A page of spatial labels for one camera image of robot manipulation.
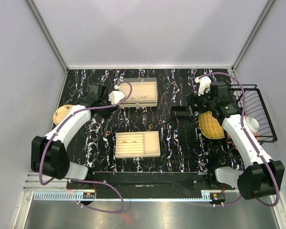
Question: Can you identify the beige jewelry drawer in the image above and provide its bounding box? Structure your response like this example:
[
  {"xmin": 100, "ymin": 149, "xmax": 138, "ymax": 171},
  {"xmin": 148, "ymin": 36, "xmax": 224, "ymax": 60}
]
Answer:
[{"xmin": 120, "ymin": 82, "xmax": 158, "ymax": 108}]

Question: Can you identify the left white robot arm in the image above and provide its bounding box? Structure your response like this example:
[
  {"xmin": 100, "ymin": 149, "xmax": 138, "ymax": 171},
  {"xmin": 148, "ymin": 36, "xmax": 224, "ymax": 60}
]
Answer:
[{"xmin": 31, "ymin": 84, "xmax": 125, "ymax": 189}]

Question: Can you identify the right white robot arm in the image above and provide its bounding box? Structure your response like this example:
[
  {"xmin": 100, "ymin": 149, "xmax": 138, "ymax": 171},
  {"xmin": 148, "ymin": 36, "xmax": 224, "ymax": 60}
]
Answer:
[{"xmin": 187, "ymin": 81, "xmax": 285, "ymax": 200}]

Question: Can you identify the yellow woven bamboo plate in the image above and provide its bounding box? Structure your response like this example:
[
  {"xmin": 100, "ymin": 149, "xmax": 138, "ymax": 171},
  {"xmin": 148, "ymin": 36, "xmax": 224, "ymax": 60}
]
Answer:
[{"xmin": 198, "ymin": 111, "xmax": 225, "ymax": 140}]

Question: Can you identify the yellow patterned plate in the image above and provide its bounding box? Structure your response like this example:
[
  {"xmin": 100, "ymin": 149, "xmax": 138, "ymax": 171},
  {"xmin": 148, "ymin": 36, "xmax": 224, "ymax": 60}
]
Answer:
[{"xmin": 53, "ymin": 104, "xmax": 73, "ymax": 125}]

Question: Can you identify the white pink patterned bowl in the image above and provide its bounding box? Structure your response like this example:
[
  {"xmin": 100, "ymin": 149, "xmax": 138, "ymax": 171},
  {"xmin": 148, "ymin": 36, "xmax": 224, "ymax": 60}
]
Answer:
[{"xmin": 245, "ymin": 115, "xmax": 259, "ymax": 136}]

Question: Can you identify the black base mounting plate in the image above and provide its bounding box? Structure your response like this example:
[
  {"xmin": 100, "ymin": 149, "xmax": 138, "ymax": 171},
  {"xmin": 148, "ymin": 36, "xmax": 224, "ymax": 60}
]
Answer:
[{"xmin": 66, "ymin": 171, "xmax": 236, "ymax": 191}]

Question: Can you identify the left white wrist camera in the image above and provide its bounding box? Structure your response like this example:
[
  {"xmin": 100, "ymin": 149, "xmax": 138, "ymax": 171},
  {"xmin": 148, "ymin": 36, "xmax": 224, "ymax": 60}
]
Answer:
[{"xmin": 108, "ymin": 85, "xmax": 126, "ymax": 104}]

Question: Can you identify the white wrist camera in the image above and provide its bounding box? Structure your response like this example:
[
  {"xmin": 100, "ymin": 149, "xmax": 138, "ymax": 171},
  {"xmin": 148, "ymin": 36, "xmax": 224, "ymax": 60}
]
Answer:
[
  {"xmin": 195, "ymin": 76, "xmax": 212, "ymax": 96},
  {"xmin": 108, "ymin": 85, "xmax": 126, "ymax": 104}
]

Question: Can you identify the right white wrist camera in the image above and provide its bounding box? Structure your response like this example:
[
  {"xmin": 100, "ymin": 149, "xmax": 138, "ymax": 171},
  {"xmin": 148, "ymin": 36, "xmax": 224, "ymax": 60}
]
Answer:
[{"xmin": 195, "ymin": 76, "xmax": 212, "ymax": 96}]

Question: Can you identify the black wire dish rack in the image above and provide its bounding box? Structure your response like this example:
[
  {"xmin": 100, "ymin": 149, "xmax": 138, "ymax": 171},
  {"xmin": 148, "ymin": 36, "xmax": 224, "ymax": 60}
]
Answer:
[{"xmin": 229, "ymin": 84, "xmax": 277, "ymax": 144}]

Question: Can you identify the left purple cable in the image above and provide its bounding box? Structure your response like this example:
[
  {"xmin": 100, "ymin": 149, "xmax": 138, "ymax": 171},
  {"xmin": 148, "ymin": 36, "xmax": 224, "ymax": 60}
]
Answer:
[{"xmin": 39, "ymin": 81, "xmax": 133, "ymax": 213}]

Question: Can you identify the purple cable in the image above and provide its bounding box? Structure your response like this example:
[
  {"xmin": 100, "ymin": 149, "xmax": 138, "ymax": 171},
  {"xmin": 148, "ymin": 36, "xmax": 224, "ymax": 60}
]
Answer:
[
  {"xmin": 198, "ymin": 73, "xmax": 280, "ymax": 207},
  {"xmin": 39, "ymin": 81, "xmax": 133, "ymax": 213}
]

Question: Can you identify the front beige ring tray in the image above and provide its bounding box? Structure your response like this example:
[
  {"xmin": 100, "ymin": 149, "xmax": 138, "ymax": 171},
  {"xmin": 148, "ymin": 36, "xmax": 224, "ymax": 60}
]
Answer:
[{"xmin": 115, "ymin": 131, "xmax": 161, "ymax": 158}]

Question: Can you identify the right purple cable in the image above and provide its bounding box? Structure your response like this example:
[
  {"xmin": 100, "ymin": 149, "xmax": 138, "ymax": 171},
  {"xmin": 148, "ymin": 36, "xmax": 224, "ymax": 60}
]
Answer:
[{"xmin": 198, "ymin": 73, "xmax": 280, "ymax": 207}]

